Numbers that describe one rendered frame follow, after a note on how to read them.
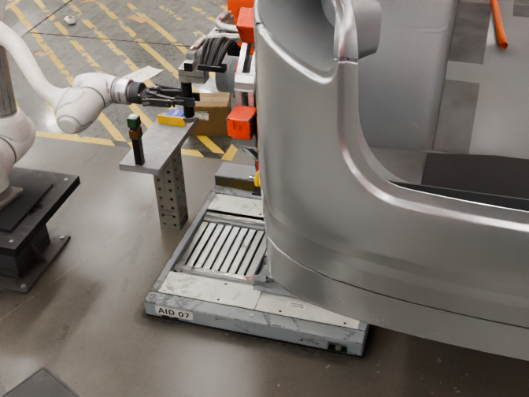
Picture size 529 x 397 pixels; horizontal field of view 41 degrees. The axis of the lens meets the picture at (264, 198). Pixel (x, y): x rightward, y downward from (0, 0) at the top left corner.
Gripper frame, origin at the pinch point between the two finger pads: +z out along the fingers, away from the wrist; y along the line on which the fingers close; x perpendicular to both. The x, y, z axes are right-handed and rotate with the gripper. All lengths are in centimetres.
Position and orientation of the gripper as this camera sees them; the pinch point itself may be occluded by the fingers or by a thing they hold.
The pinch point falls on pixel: (187, 98)
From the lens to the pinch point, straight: 241.9
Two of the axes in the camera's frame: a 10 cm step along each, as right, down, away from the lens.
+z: 9.6, 1.4, -2.4
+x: -0.3, -8.1, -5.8
